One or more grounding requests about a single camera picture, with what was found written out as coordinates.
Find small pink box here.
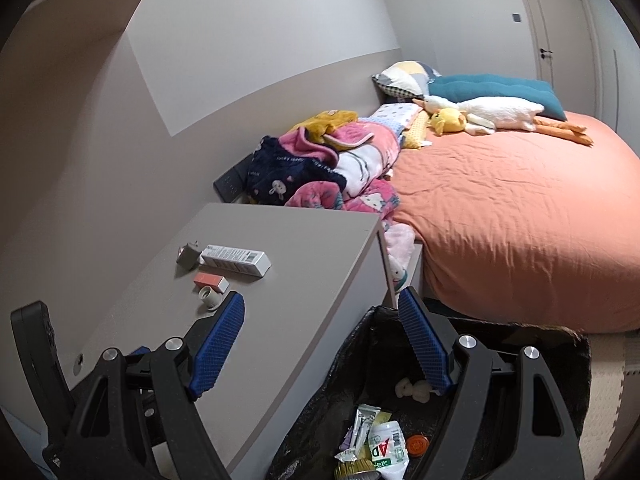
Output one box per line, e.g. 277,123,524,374
193,272,230,295

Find grey foam corner guard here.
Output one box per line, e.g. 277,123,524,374
176,243,201,272

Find white rectangular carton box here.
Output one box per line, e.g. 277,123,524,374
201,245,271,278

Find white tissue wad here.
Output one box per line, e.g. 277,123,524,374
395,378,432,404

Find white AD drink bottle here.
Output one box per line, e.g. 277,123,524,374
368,420,409,480

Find grey bedroom door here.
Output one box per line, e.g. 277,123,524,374
524,0,599,116

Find orange round lid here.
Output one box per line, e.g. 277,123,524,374
406,434,430,458

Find patchwork foam floor mat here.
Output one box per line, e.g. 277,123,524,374
579,330,639,479

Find yellow paper scrap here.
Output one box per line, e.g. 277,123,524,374
372,412,392,426

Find silver sachet wrapper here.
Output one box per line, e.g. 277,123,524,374
335,404,381,463

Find purple plastic wrapper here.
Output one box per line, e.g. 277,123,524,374
338,427,356,452

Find orange sheet bed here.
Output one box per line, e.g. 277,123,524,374
392,114,639,334

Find grey bedside cabinet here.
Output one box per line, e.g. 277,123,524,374
63,203,390,479

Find navy bunny garment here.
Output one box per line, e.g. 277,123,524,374
245,136,346,206

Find pink cartoon blanket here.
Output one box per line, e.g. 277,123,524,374
280,120,414,289

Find yellow dotted cushion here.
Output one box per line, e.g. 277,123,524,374
400,110,432,150

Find white goose plush toy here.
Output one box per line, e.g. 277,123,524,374
412,96,593,146

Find yellow duck plush toy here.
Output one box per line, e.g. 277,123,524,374
430,107,466,136

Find dotted pale blue pillow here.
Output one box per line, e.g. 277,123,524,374
359,103,423,142

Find teal long pillow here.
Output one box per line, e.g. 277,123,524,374
428,74,566,120

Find patchwork grey yellow pillow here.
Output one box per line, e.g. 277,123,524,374
371,61,440,100

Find grey wardrobe doors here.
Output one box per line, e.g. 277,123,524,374
587,0,639,154

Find black wall socket panel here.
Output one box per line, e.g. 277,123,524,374
213,154,253,204

